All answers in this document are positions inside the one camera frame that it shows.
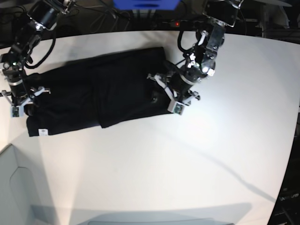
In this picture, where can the blue box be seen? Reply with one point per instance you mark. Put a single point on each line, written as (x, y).
(146, 4)

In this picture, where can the black T-shirt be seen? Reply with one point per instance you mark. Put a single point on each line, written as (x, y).
(100, 91)

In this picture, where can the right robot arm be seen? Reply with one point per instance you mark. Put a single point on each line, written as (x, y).
(43, 16)

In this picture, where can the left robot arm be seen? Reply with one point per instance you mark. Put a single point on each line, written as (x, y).
(199, 60)

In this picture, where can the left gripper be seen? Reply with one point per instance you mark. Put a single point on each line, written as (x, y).
(179, 83)

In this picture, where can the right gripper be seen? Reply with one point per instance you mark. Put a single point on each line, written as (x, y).
(26, 93)

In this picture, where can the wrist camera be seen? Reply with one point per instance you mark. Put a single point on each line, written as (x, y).
(16, 111)
(176, 107)

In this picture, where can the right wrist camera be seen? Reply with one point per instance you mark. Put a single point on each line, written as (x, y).
(16, 111)

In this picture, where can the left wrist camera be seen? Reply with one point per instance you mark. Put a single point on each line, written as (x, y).
(176, 107)

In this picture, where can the black power strip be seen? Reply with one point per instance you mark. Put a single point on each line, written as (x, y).
(181, 25)

